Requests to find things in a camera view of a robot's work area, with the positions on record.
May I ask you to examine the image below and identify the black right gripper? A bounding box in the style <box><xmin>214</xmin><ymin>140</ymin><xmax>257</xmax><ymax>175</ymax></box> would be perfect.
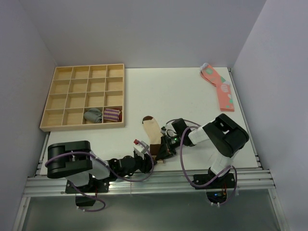
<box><xmin>155</xmin><ymin>133</ymin><xmax>183</xmax><ymax>161</ymax></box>

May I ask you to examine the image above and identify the cream and brown sock pair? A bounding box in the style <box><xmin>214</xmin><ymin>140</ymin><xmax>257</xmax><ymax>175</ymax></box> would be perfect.
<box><xmin>142</xmin><ymin>116</ymin><xmax>162</xmax><ymax>157</ymax></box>

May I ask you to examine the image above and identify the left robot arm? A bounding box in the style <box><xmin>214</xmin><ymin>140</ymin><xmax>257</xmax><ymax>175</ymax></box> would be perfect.
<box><xmin>45</xmin><ymin>140</ymin><xmax>157</xmax><ymax>192</ymax></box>

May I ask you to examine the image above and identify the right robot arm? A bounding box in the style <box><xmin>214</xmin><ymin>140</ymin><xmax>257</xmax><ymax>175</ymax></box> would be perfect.
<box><xmin>155</xmin><ymin>114</ymin><xmax>249</xmax><ymax>188</ymax></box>

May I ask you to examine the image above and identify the purple striped rolled sock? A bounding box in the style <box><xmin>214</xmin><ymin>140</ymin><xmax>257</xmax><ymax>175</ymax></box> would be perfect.
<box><xmin>103</xmin><ymin>108</ymin><xmax>122</xmax><ymax>122</ymax></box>

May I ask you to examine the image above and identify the grey rolled sock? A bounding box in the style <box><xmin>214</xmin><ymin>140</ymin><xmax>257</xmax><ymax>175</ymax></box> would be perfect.
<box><xmin>83</xmin><ymin>108</ymin><xmax>103</xmax><ymax>124</ymax></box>

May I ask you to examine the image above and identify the pink patterned sock pair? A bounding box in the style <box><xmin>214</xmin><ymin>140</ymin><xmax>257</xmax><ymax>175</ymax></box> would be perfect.
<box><xmin>200</xmin><ymin>63</ymin><xmax>234</xmax><ymax>112</ymax></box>

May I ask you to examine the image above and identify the wooden compartment tray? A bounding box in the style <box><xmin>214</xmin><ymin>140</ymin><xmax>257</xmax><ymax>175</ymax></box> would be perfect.
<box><xmin>40</xmin><ymin>64</ymin><xmax>125</xmax><ymax>132</ymax></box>

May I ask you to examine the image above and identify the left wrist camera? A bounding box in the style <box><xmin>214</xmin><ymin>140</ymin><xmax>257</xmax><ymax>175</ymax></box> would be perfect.
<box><xmin>133</xmin><ymin>139</ymin><xmax>149</xmax><ymax>159</ymax></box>

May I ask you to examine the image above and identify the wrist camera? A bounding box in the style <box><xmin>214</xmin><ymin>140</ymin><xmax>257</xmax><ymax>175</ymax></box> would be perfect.
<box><xmin>161</xmin><ymin>126</ymin><xmax>176</xmax><ymax>137</ymax></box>
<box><xmin>133</xmin><ymin>139</ymin><xmax>149</xmax><ymax>159</ymax></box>

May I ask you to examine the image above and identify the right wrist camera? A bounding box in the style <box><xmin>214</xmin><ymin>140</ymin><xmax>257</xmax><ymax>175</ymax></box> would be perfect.
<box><xmin>161</xmin><ymin>126</ymin><xmax>176</xmax><ymax>137</ymax></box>

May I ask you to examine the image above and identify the aluminium front rail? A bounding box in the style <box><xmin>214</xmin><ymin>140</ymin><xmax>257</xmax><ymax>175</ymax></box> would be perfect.
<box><xmin>22</xmin><ymin>169</ymin><xmax>276</xmax><ymax>197</ymax></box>

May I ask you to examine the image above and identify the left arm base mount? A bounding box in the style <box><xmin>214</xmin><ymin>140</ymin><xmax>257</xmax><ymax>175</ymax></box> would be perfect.
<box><xmin>65</xmin><ymin>177</ymin><xmax>109</xmax><ymax>212</ymax></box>

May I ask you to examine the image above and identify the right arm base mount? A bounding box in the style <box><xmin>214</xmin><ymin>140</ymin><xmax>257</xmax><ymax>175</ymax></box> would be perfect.
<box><xmin>192</xmin><ymin>171</ymin><xmax>238</xmax><ymax>207</ymax></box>

